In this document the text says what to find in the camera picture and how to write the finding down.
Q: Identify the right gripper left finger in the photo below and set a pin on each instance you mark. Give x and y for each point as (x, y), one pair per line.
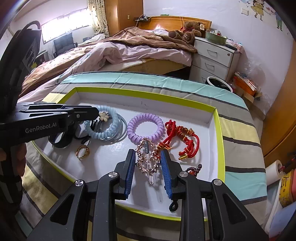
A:
(125, 170)

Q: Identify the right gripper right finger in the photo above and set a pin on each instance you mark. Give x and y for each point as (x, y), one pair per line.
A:
(175, 184)

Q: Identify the rose gold rhinestone hair clip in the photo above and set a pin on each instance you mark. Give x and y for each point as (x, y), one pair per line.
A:
(148, 160)

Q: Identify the black smart band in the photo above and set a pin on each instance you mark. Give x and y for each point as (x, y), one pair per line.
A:
(62, 140)

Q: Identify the left hand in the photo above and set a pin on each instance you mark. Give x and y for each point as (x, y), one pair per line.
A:
(21, 152)

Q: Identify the green-edged white tray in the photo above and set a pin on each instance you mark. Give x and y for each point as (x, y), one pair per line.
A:
(145, 199)

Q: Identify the brown blanket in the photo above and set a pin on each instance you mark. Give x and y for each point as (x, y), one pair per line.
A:
(150, 38)

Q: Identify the black office chair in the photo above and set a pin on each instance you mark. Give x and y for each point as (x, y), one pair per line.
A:
(64, 44)

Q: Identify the white trash bin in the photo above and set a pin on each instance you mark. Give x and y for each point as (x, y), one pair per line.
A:
(219, 83)

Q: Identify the paper towel roll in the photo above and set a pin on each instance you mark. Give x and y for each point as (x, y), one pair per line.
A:
(274, 172)

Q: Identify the cardboard box with books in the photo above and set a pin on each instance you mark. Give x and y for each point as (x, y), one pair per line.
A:
(245, 87)

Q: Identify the wooden wardrobe right side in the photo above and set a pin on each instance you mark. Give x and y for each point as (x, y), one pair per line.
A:
(278, 134)

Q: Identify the white drawer nightstand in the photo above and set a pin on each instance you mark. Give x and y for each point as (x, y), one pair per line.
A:
(213, 60)

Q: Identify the floral curtain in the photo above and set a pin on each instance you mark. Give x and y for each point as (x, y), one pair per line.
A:
(98, 16)

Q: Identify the brown teddy bear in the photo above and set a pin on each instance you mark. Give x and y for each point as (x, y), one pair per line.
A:
(189, 31)

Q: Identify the green bowl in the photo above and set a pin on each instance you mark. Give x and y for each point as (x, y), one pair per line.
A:
(217, 39)

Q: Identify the wooden headboard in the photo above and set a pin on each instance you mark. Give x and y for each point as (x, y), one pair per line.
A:
(170, 22)

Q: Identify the tall wooden wardrobe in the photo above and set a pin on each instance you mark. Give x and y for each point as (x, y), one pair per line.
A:
(120, 14)

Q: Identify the cartoon couple wall sticker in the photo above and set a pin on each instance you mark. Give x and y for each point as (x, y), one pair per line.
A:
(261, 10)

